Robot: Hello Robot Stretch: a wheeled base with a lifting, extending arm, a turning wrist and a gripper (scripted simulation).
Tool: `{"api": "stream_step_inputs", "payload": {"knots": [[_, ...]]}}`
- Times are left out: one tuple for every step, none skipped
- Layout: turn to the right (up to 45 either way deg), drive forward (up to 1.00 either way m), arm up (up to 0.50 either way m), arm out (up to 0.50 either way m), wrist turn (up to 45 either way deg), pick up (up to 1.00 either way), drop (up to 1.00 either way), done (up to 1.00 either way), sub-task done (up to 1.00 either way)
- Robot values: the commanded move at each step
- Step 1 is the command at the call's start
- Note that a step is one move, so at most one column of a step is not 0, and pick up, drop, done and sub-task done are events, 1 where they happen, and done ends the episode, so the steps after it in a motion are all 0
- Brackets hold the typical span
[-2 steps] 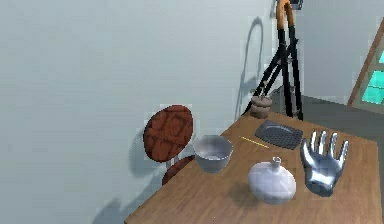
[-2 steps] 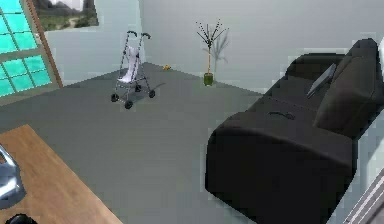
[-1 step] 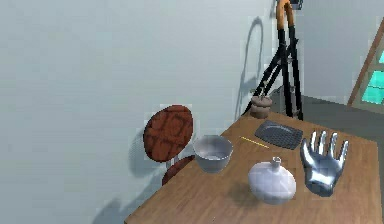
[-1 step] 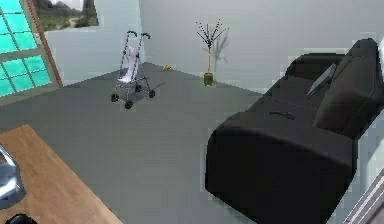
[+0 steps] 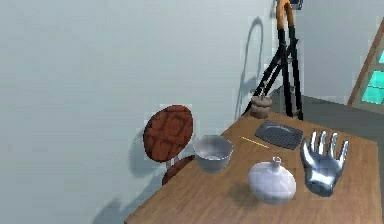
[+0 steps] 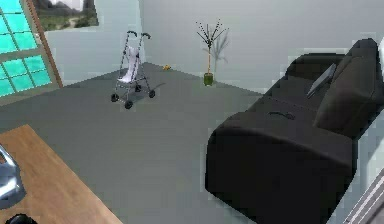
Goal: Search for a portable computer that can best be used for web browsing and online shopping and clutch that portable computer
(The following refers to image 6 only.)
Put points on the small yellow toy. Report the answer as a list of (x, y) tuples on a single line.
[(166, 67)]

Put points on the bare twig house plant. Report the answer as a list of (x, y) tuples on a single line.
[(209, 53)]

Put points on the white baby stroller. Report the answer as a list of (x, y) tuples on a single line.
[(131, 71)]

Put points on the small dark object on sofa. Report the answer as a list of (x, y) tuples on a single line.
[(282, 115)]

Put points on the black sofa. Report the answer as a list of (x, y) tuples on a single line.
[(283, 160)]

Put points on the grey laptop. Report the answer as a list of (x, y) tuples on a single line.
[(321, 81)]

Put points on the brown wooden table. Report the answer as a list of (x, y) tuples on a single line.
[(53, 186)]

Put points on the framed landscape picture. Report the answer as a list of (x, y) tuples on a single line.
[(65, 15)]

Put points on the shiny silver metal object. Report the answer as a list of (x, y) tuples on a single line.
[(9, 181)]

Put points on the grey striped furniture corner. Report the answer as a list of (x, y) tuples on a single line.
[(370, 203)]

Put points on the small black round object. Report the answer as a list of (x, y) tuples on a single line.
[(20, 219)]

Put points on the window with brown frame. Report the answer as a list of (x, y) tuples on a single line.
[(20, 50)]

